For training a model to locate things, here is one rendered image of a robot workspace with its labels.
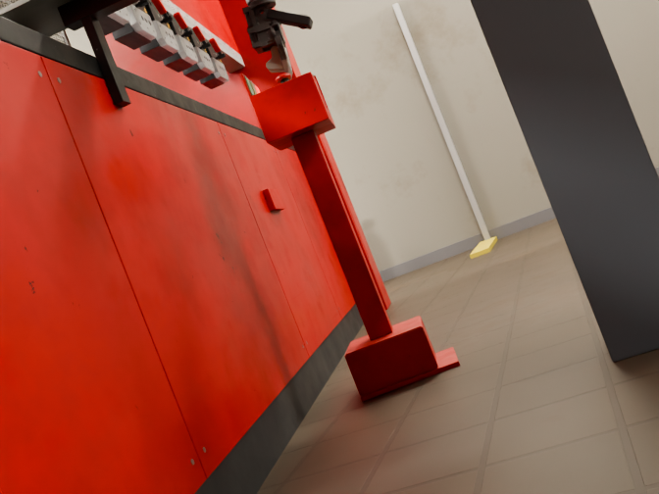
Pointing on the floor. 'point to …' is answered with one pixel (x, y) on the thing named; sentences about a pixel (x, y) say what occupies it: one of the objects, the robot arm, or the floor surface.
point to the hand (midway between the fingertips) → (290, 74)
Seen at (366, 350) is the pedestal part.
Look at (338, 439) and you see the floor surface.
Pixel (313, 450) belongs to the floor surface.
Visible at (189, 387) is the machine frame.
